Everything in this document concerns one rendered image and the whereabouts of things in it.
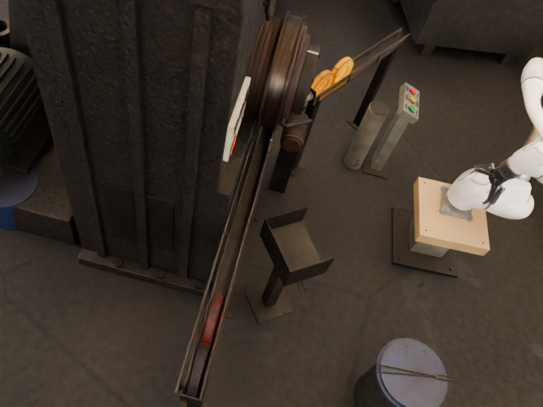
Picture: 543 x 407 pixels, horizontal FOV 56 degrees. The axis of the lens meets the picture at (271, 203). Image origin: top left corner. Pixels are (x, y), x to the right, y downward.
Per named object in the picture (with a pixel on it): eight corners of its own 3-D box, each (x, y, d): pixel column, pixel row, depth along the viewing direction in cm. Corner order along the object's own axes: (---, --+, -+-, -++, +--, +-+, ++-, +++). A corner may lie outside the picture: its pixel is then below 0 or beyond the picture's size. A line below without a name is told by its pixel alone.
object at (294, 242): (261, 334, 259) (290, 272, 200) (242, 289, 271) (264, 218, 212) (296, 321, 266) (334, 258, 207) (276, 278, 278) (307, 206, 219)
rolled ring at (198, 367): (211, 338, 176) (202, 336, 176) (195, 393, 167) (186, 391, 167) (208, 350, 192) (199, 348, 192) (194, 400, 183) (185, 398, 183)
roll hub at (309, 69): (285, 126, 208) (300, 74, 186) (296, 81, 225) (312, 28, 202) (298, 129, 209) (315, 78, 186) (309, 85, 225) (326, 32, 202)
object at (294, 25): (253, 151, 210) (273, 63, 172) (275, 77, 237) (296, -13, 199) (267, 155, 211) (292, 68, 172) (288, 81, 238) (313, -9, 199)
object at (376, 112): (342, 167, 331) (368, 111, 288) (344, 153, 338) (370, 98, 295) (359, 172, 331) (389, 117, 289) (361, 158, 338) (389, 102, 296)
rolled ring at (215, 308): (225, 289, 185) (216, 287, 185) (211, 338, 176) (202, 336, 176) (221, 304, 201) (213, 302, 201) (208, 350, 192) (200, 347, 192)
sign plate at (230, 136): (222, 160, 182) (227, 126, 167) (239, 111, 197) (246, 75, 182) (228, 162, 182) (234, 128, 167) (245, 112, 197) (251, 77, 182)
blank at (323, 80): (311, 77, 257) (316, 81, 256) (332, 65, 264) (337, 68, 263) (306, 98, 271) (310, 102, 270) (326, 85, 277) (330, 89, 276)
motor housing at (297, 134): (264, 192, 309) (281, 134, 265) (271, 165, 321) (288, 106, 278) (285, 198, 309) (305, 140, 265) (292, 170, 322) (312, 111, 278)
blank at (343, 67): (332, 64, 264) (337, 68, 263) (352, 52, 270) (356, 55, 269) (326, 85, 277) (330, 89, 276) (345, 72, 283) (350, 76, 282)
